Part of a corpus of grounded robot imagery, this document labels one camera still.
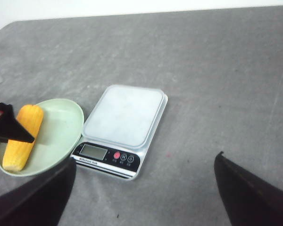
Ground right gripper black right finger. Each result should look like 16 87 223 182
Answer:
214 152 283 226

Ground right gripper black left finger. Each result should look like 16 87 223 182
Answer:
0 158 76 226

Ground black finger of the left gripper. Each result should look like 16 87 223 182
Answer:
0 103 35 143

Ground yellow corn cob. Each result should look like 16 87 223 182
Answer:
2 105 44 172

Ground light green plate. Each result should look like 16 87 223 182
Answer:
0 98 84 177

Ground silver digital kitchen scale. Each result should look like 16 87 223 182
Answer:
71 85 168 180

